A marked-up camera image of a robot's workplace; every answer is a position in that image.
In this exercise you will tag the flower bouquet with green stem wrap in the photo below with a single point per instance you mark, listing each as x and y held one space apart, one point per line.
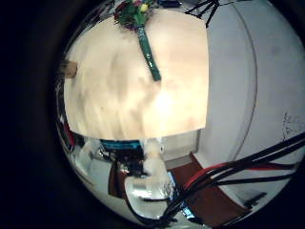
146 47

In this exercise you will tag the tall gold cylinder vase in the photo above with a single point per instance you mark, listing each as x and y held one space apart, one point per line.
70 69

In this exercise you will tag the black camera tripod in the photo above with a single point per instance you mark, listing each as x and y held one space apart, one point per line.
208 8

